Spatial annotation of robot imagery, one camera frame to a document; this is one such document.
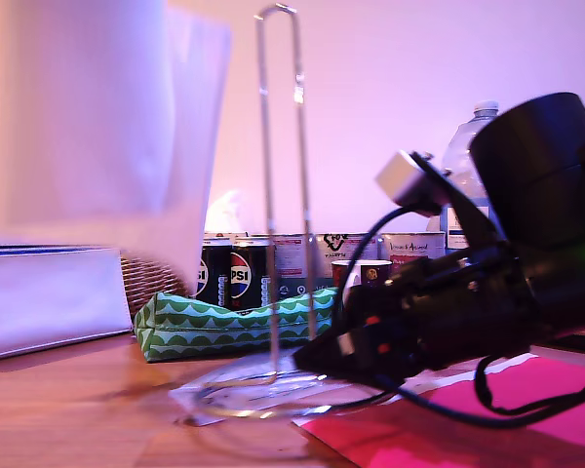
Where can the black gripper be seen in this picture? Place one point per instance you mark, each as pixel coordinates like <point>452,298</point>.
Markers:
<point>458,302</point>

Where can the metallic paper towel stand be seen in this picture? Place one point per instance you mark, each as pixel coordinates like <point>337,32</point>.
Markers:
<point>272,195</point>

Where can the white paper towel roll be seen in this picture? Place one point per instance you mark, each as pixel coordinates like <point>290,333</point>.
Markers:
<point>88,122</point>

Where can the white mug with dark print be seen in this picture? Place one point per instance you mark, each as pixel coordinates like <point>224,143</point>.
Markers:
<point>365,275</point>

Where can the dark green box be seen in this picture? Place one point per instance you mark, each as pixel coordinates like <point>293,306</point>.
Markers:
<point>292,287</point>

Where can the clear plastic bag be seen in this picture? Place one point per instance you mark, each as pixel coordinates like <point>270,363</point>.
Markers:
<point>253,397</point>

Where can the pink envelope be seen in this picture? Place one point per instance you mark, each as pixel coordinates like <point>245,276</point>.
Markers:
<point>419,439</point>

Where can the green wave-pattern pouch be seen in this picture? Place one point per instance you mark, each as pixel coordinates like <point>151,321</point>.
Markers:
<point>224,326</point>

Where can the black Pepsi can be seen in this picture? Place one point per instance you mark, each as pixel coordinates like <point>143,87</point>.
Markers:
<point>212,278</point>
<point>246,278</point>

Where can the white tissue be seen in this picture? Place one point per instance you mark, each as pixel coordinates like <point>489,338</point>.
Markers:
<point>226,214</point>

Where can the wicker basket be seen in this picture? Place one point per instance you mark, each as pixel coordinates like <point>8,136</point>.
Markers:
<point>146,280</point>

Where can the large clear water bottle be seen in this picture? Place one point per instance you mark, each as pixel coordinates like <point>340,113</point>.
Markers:
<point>463,146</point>

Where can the white rectangular box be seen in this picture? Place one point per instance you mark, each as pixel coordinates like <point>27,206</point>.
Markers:
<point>49,297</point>

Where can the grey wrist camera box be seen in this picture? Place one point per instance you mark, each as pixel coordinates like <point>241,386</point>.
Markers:
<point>404,183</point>

